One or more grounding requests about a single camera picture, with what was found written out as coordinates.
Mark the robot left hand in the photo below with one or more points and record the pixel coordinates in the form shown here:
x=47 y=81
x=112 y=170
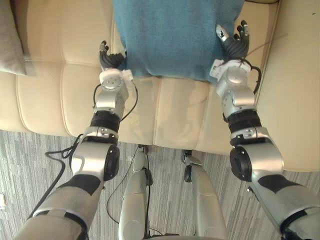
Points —
x=110 y=60

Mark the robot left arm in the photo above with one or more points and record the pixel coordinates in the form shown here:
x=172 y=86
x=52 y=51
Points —
x=82 y=160

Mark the robot leg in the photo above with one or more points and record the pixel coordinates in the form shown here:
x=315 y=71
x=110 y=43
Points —
x=135 y=195
x=205 y=195

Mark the grey cushion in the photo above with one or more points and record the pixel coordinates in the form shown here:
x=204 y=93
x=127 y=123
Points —
x=12 y=40

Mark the cream leather sofa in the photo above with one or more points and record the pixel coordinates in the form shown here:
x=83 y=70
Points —
x=160 y=75

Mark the robot right leg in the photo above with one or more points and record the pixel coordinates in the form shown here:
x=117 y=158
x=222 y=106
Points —
x=205 y=195

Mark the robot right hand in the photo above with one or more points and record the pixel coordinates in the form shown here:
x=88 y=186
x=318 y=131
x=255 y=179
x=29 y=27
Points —
x=236 y=46

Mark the robot left leg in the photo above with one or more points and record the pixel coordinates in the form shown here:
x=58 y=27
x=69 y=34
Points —
x=135 y=195

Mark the white paper scrap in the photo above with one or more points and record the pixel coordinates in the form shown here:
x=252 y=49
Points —
x=2 y=201

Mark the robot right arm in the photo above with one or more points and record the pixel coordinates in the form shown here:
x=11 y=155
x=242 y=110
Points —
x=252 y=140

